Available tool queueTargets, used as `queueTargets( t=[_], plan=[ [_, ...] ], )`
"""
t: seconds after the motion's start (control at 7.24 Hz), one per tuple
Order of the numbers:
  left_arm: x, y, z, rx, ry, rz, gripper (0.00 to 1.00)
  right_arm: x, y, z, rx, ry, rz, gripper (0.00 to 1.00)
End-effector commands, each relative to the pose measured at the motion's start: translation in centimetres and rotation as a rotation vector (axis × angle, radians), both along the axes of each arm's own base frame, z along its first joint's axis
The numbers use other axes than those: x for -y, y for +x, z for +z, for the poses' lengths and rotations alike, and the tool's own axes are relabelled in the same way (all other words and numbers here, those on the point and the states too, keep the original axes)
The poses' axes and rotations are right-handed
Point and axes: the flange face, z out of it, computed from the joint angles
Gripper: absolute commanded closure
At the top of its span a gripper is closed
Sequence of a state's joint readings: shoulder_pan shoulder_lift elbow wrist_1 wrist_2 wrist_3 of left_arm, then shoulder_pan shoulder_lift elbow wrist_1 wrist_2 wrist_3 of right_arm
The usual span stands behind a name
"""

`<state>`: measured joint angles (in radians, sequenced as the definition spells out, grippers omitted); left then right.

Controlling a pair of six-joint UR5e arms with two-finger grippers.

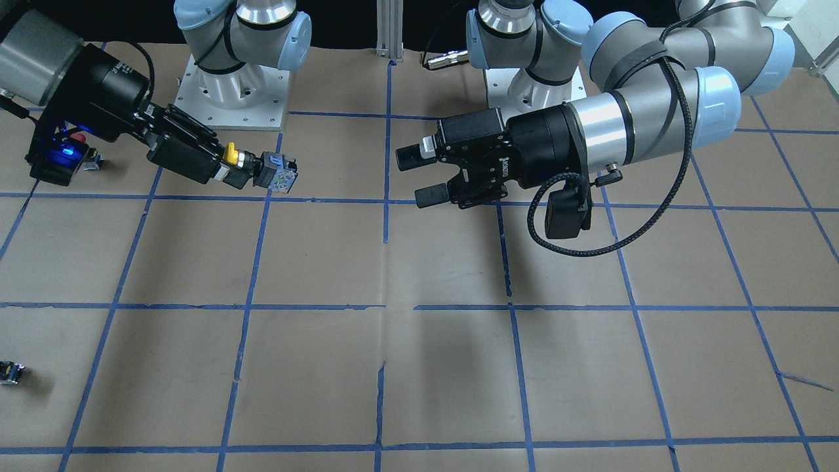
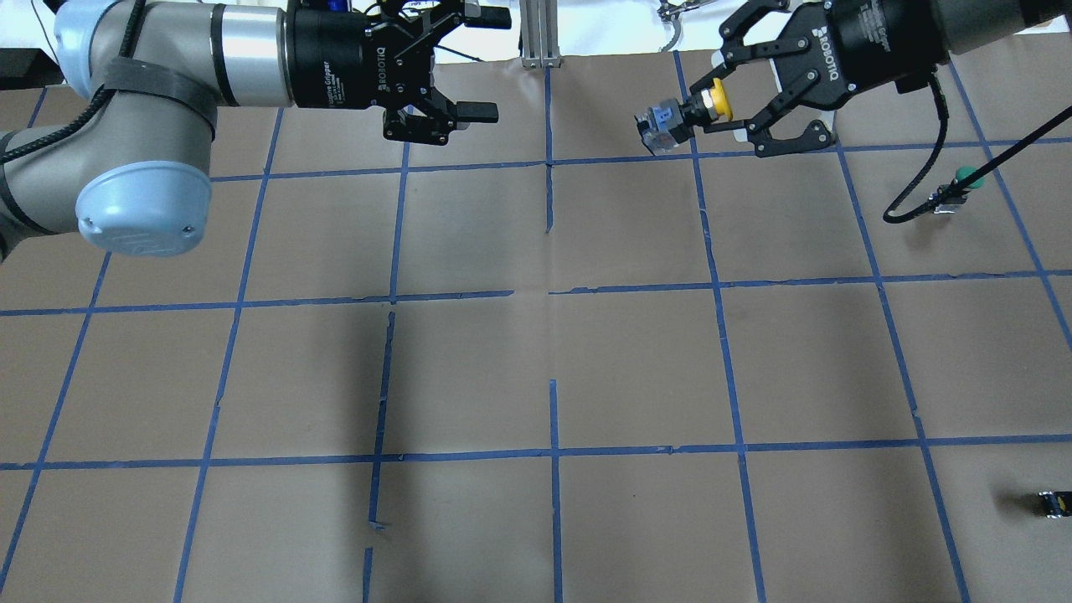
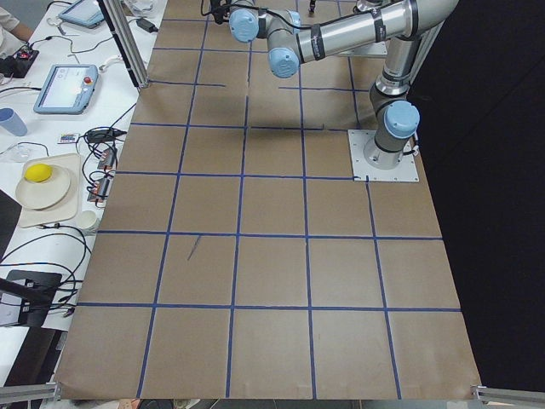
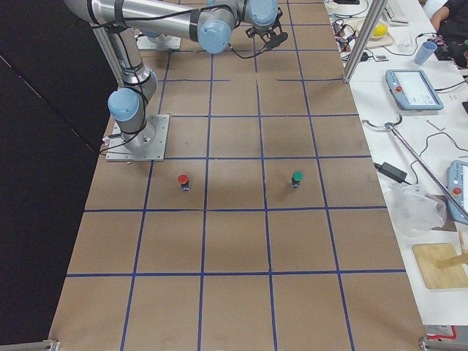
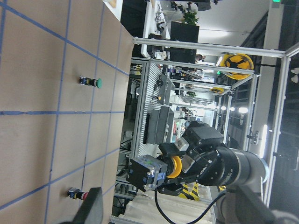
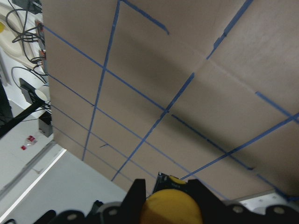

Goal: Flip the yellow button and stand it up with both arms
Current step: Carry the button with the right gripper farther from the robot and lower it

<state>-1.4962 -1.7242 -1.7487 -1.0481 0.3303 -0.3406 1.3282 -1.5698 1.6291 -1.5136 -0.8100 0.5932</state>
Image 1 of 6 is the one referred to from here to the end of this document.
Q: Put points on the red push button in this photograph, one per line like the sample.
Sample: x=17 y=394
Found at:
x=88 y=157

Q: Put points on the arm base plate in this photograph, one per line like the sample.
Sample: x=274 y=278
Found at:
x=252 y=98
x=514 y=92

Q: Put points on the silver cable connector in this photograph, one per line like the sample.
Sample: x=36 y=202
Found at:
x=450 y=59

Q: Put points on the small black switch block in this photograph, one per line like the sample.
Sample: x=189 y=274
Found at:
x=11 y=372

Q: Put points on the yellow push button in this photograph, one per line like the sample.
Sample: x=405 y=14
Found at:
x=272 y=171

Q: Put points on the aluminium frame post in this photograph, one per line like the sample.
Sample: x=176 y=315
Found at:
x=389 y=14

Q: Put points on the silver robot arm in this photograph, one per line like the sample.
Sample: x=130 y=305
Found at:
x=659 y=90
x=224 y=36

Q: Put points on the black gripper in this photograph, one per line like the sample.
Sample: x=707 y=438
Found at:
x=107 y=77
x=539 y=142

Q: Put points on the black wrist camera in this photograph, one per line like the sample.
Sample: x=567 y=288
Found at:
x=55 y=156
x=568 y=213

